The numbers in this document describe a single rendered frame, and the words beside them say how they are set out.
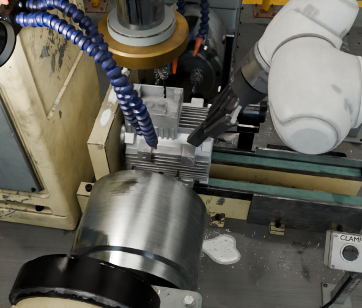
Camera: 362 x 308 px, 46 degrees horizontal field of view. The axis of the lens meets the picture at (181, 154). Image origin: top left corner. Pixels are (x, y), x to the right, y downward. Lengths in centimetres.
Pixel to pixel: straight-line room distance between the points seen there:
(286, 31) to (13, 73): 46
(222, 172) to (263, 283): 31
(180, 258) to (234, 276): 37
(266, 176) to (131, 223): 54
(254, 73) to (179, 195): 26
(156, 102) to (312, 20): 44
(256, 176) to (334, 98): 64
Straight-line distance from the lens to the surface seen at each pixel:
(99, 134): 91
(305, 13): 70
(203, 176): 101
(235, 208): 114
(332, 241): 88
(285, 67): 62
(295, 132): 57
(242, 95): 80
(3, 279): 118
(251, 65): 77
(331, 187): 123
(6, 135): 92
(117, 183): 81
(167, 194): 79
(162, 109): 98
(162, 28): 81
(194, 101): 107
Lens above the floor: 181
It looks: 50 degrees down
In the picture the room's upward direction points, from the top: straight up
